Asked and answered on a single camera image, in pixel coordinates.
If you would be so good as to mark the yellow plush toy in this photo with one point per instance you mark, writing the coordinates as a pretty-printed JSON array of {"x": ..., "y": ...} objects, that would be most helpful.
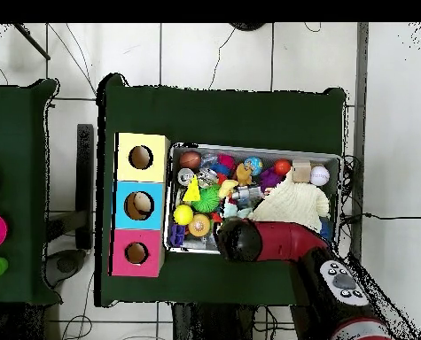
[{"x": 227, "y": 187}]

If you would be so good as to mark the dark green side tablecloth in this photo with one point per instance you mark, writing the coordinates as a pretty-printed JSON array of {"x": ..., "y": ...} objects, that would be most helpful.
[{"x": 15, "y": 141}]

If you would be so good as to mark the black round base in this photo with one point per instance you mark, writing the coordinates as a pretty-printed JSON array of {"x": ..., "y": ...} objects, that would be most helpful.
[{"x": 247, "y": 26}]

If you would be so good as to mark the light blue waffle cloth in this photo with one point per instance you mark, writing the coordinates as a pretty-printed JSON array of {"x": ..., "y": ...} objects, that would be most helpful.
[{"x": 236, "y": 212}]

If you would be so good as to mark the white baseball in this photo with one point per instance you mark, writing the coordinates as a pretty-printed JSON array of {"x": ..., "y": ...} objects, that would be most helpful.
[{"x": 320, "y": 176}]

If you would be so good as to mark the green spiky ball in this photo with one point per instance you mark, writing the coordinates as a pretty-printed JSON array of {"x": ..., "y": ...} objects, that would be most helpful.
[{"x": 206, "y": 200}]

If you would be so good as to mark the cream waffle cloth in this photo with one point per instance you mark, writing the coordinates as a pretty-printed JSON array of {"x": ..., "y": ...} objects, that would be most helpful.
[{"x": 295, "y": 205}]

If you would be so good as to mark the wooden box with three holes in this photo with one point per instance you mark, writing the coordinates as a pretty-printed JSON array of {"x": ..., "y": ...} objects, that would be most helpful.
[{"x": 157, "y": 170}]

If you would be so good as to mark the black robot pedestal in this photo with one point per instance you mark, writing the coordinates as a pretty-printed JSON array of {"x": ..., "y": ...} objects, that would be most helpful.
[{"x": 210, "y": 322}]

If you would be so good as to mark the yellow ball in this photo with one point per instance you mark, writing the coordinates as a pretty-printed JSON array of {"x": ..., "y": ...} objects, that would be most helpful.
[{"x": 183, "y": 215}]

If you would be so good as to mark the black upright panel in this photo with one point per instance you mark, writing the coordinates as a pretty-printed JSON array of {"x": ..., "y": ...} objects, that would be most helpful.
[{"x": 85, "y": 177}]

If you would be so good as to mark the crushed silver can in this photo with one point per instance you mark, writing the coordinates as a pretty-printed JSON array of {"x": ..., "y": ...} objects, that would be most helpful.
[{"x": 207, "y": 177}]

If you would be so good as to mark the silver mesh bin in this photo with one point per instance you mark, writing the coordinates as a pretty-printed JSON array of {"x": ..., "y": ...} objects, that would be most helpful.
[{"x": 266, "y": 151}]

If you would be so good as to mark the toy hamburger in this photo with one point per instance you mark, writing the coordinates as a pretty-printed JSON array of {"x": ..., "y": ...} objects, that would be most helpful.
[{"x": 199, "y": 225}]

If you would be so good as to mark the black tripod leg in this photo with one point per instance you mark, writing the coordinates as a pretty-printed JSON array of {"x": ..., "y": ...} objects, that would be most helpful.
[{"x": 32, "y": 41}]

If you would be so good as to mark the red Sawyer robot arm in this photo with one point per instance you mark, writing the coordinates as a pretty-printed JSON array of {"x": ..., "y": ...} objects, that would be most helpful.
[{"x": 284, "y": 241}]

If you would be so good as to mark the yellow cheese wedge toy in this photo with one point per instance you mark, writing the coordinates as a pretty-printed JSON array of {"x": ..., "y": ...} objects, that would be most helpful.
[{"x": 193, "y": 193}]

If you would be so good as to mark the globe print ball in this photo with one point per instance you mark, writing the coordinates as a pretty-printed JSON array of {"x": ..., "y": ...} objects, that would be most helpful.
[{"x": 253, "y": 166}]

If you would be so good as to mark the brown toy football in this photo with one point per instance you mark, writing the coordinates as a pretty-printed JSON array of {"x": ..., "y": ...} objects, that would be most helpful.
[{"x": 190, "y": 160}]

